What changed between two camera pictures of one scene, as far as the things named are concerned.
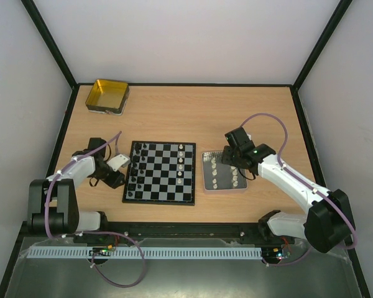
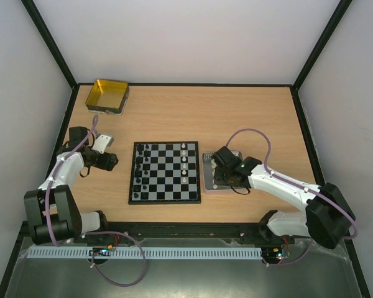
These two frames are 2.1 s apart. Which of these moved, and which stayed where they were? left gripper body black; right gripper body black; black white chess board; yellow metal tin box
Moved: left gripper body black; right gripper body black
Stayed: yellow metal tin box; black white chess board
